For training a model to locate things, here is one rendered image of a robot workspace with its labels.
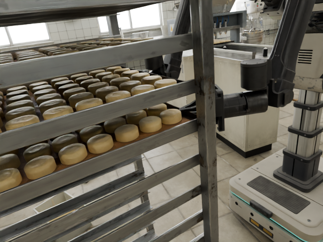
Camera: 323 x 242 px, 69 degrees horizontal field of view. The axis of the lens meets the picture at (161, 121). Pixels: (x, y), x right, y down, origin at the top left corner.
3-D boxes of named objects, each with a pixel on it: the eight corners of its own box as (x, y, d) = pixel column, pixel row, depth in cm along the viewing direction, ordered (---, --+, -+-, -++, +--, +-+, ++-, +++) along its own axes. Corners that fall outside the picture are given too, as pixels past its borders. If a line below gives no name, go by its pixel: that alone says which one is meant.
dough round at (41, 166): (61, 163, 44) (58, 153, 44) (47, 179, 40) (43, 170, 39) (37, 164, 45) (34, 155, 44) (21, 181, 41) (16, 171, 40)
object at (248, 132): (204, 130, 263) (199, 47, 228) (229, 123, 273) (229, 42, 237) (244, 161, 201) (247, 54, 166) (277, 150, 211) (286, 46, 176)
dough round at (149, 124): (138, 126, 55) (136, 118, 54) (158, 121, 56) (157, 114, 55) (142, 135, 50) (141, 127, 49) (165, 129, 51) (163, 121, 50)
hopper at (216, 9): (174, 18, 240) (173, 3, 235) (222, 12, 255) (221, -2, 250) (187, 17, 215) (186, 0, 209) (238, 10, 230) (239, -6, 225)
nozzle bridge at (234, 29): (169, 54, 253) (166, 19, 240) (227, 44, 273) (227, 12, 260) (182, 56, 224) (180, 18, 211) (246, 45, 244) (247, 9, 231)
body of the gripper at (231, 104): (208, 84, 58) (238, 79, 58) (210, 122, 62) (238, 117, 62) (215, 92, 52) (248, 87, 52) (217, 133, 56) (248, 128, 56)
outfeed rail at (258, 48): (176, 43, 350) (176, 38, 347) (178, 42, 351) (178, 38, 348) (284, 55, 174) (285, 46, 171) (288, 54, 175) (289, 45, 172)
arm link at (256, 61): (293, 101, 58) (262, 95, 65) (297, 53, 53) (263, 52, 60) (262, 117, 53) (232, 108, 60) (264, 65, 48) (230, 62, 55)
